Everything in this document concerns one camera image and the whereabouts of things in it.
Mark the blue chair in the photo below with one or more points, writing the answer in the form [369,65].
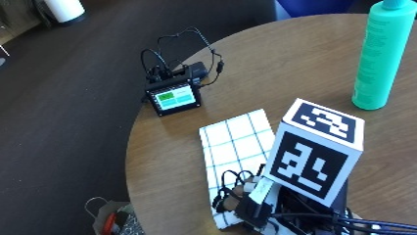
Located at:
[312,7]

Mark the white cylindrical bin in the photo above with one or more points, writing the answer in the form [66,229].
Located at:
[64,9]

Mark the white marker cube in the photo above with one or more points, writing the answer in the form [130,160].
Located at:
[310,153]

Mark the small black screen device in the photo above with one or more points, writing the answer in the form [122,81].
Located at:
[176,96]

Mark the wooden cabinet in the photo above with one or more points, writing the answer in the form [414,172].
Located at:
[17,18]

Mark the teal plastic bottle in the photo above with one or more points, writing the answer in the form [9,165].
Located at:
[382,55]

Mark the white blue-checked cloth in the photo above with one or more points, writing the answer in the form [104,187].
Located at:
[236,140]

